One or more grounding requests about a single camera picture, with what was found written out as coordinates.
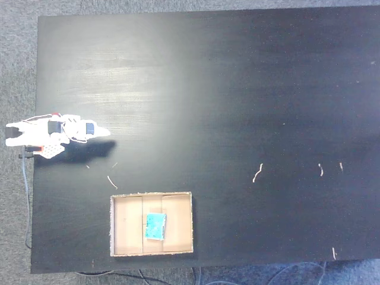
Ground green and white block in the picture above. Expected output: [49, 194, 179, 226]
[144, 212, 167, 242]

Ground shallow cardboard box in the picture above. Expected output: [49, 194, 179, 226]
[109, 191, 195, 258]

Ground curved cardboard scrap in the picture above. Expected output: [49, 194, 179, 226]
[252, 163, 264, 183]

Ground red and white arm wires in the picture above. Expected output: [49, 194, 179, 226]
[24, 112, 65, 123]

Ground grey robot power cable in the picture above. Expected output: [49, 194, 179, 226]
[18, 152, 33, 249]

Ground grey floor cable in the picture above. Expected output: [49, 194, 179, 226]
[73, 270, 115, 277]

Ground black floor cable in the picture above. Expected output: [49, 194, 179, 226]
[137, 268, 169, 285]

